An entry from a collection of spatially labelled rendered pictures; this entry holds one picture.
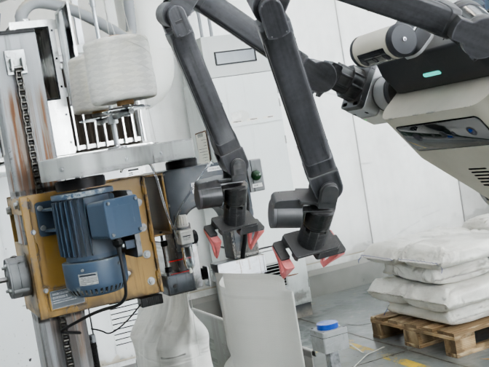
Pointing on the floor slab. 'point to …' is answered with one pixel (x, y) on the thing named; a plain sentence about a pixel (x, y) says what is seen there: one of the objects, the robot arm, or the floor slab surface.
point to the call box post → (332, 360)
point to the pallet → (431, 333)
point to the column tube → (28, 42)
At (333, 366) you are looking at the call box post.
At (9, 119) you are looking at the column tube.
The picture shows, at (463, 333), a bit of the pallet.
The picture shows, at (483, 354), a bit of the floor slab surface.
